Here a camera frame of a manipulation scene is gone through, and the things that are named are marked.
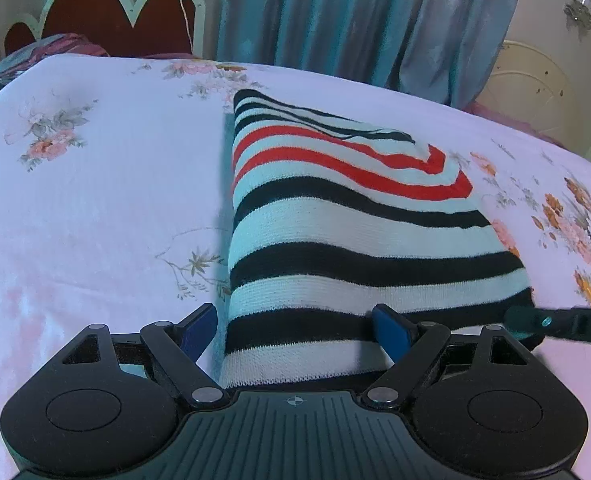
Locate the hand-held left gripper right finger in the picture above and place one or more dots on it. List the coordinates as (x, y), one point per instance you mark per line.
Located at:
(390, 332)

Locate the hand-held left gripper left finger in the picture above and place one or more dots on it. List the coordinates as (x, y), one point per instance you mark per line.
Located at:
(199, 332)

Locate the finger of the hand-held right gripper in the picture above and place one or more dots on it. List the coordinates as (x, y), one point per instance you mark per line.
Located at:
(565, 324)

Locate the black red white striped sweater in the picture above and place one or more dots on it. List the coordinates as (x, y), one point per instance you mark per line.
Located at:
(355, 240)

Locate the pink floral bed sheet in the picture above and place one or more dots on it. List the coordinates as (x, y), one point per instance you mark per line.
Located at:
(100, 200)

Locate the blue curtain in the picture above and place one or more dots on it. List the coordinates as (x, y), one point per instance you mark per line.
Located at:
(365, 20)

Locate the dark purple patterned pillow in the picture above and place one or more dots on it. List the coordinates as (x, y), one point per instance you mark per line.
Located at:
(35, 55)

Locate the red headboard with white trim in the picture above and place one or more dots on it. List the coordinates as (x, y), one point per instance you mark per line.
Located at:
(105, 20)

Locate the glass wall lamp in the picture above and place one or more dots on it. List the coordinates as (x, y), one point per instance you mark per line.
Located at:
(581, 12)

